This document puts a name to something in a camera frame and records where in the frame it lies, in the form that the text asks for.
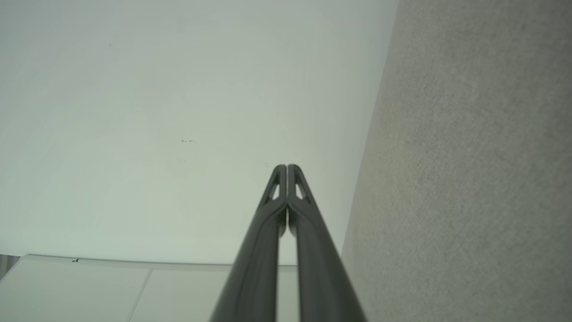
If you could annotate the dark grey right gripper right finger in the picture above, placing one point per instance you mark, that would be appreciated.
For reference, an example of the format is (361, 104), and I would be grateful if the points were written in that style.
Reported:
(321, 268)

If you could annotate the grey textured fabric mat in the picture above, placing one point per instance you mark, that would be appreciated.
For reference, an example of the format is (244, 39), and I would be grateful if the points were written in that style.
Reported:
(469, 170)

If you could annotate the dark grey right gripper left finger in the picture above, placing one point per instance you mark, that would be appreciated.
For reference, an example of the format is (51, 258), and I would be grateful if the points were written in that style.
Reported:
(254, 268)

